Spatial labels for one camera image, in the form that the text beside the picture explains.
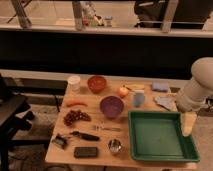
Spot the yellow banana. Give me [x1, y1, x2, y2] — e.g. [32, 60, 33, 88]
[125, 84, 145, 90]

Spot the dark bench rail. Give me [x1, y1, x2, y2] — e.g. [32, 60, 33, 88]
[3, 77, 67, 111]

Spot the white plastic cup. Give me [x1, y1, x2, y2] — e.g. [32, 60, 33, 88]
[67, 75, 81, 91]

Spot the purple bowl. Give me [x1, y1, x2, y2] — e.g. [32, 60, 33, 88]
[100, 96, 124, 119]

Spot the green plastic tray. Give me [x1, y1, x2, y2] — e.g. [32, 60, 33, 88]
[128, 111, 200, 162]

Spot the grey blue cloth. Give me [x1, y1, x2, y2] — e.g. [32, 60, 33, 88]
[154, 96, 174, 111]

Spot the red bowl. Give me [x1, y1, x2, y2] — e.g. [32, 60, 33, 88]
[87, 75, 107, 94]

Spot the small metal cup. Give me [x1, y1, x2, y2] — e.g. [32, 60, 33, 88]
[108, 139, 122, 155]

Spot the light blue cup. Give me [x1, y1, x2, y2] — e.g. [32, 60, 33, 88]
[133, 91, 145, 107]

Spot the orange apple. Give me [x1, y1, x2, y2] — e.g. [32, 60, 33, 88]
[118, 86, 129, 98]

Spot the blue sponge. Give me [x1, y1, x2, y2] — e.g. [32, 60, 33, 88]
[152, 82, 169, 92]

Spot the black handled peeler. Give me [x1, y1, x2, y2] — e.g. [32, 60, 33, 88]
[70, 131, 100, 141]

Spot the orange carrot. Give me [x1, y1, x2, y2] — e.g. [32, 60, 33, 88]
[65, 100, 88, 107]

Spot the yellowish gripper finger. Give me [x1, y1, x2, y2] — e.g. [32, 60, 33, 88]
[181, 112, 197, 137]

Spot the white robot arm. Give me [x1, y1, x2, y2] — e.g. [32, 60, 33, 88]
[176, 57, 213, 137]

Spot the bunch of red grapes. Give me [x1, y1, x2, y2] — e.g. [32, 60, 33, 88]
[63, 110, 91, 126]

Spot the black eraser block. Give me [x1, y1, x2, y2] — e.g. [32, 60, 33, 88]
[74, 147, 98, 158]

